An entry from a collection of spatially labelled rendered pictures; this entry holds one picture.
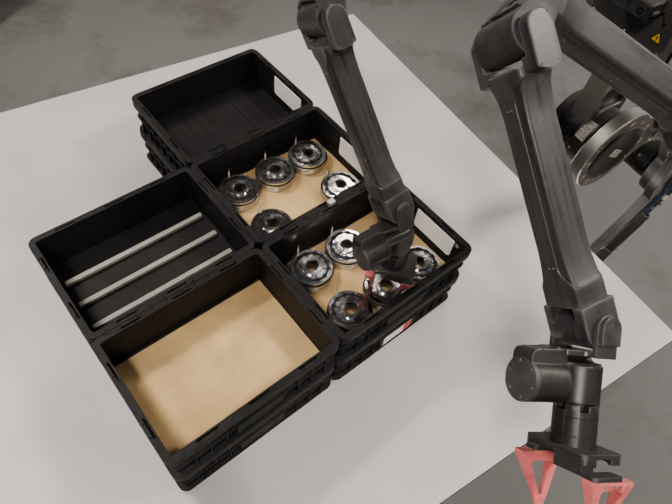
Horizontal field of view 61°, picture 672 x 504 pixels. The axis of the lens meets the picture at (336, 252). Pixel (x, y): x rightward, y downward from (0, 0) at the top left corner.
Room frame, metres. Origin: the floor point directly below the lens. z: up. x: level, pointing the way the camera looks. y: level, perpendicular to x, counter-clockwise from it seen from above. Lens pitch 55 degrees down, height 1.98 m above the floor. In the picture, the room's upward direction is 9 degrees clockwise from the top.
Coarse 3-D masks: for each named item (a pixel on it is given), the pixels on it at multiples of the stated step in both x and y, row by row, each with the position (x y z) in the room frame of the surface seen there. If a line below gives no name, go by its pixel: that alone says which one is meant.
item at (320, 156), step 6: (294, 144) 1.13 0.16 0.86; (300, 144) 1.14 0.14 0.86; (306, 144) 1.14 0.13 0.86; (312, 144) 1.14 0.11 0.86; (318, 144) 1.15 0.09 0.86; (294, 150) 1.11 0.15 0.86; (318, 150) 1.12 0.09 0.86; (324, 150) 1.13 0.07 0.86; (294, 156) 1.09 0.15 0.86; (318, 156) 1.10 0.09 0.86; (324, 156) 1.10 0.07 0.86; (294, 162) 1.06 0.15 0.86; (300, 162) 1.07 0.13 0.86; (306, 162) 1.07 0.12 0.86; (312, 162) 1.08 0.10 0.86; (318, 162) 1.08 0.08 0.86
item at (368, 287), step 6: (378, 276) 0.74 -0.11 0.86; (366, 282) 0.72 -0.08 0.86; (396, 282) 0.73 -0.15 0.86; (366, 288) 0.71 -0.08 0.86; (372, 288) 0.71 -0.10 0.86; (396, 288) 0.72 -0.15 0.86; (366, 294) 0.69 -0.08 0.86; (372, 294) 0.69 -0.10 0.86; (378, 294) 0.69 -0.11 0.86; (390, 294) 0.70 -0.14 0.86; (396, 294) 0.70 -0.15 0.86; (372, 300) 0.68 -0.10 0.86; (378, 300) 0.68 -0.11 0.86; (384, 300) 0.68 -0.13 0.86; (390, 300) 0.69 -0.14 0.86
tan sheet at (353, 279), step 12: (372, 216) 0.95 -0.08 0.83; (348, 228) 0.90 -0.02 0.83; (360, 228) 0.90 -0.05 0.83; (420, 240) 0.89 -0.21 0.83; (288, 264) 0.76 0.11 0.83; (336, 276) 0.75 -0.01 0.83; (348, 276) 0.75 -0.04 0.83; (360, 276) 0.76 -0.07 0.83; (348, 288) 0.72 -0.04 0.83; (360, 288) 0.72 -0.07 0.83; (384, 288) 0.73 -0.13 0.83; (408, 288) 0.74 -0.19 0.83; (324, 300) 0.68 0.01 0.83; (348, 312) 0.65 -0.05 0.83
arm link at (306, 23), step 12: (300, 0) 0.89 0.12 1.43; (312, 0) 0.87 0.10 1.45; (324, 0) 0.85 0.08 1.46; (336, 0) 0.86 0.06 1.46; (300, 12) 0.87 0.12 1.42; (312, 12) 0.84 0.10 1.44; (300, 24) 0.86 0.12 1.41; (312, 24) 0.84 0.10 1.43; (312, 36) 0.86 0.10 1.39; (324, 36) 0.84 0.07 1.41
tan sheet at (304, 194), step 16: (320, 144) 1.18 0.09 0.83; (336, 160) 1.13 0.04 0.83; (304, 176) 1.05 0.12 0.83; (320, 176) 1.06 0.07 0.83; (272, 192) 0.98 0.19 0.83; (288, 192) 0.98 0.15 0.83; (304, 192) 0.99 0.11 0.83; (256, 208) 0.91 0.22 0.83; (272, 208) 0.92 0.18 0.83; (288, 208) 0.93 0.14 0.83; (304, 208) 0.94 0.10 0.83
